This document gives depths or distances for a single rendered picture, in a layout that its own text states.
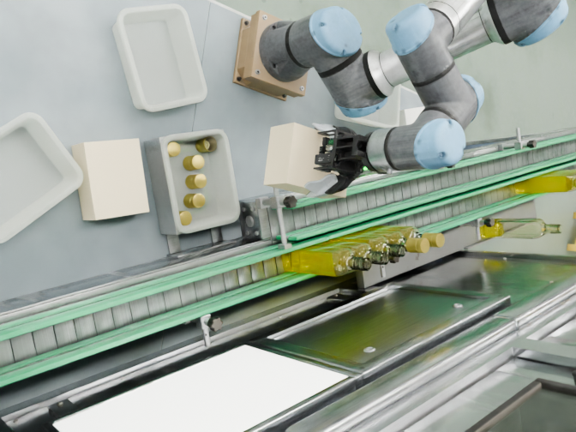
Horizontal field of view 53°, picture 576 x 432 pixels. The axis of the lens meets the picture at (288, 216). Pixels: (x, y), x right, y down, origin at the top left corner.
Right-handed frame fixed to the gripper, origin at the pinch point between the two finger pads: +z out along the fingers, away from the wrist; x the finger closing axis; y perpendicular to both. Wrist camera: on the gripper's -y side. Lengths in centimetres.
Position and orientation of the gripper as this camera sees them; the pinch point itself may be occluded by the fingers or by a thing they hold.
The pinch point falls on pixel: (314, 162)
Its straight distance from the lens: 119.1
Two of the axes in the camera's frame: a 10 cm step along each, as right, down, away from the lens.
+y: -7.8, -1.6, -6.1
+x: -1.2, 9.9, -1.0
